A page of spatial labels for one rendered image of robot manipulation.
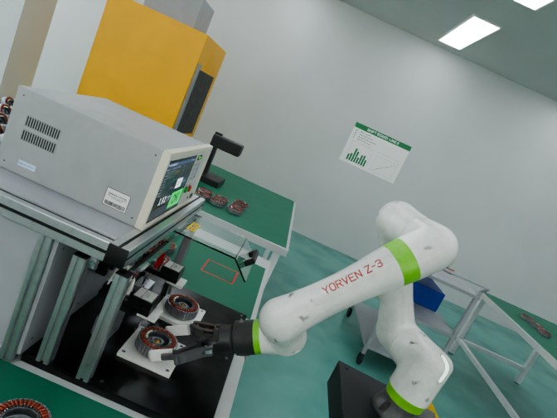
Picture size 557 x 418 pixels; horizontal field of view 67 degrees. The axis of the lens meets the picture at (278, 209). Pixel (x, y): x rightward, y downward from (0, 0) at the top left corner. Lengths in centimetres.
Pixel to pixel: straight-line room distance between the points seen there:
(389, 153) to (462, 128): 109
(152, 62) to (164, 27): 37
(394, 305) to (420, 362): 18
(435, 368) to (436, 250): 39
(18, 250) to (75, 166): 23
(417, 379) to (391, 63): 558
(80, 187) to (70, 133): 13
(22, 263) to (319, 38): 580
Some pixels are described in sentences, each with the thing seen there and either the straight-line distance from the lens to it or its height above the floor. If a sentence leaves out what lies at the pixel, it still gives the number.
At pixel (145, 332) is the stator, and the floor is 82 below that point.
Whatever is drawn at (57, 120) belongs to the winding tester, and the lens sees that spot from 113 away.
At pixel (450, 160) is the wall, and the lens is 672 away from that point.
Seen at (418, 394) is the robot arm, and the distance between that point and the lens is 136.
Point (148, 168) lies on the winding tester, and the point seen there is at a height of 126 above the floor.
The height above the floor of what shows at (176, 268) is 92.
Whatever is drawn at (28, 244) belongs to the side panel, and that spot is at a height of 103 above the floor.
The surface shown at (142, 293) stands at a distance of 121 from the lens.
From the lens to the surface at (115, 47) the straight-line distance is 502.
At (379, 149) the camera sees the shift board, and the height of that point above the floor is 167.
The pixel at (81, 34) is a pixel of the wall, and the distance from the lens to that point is 733.
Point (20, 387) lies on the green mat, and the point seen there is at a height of 75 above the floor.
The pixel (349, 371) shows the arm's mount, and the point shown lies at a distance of 151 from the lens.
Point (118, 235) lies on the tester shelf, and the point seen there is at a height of 111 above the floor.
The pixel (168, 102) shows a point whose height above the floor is 115.
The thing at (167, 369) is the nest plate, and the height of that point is 78.
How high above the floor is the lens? 150
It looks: 11 degrees down
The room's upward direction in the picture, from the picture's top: 25 degrees clockwise
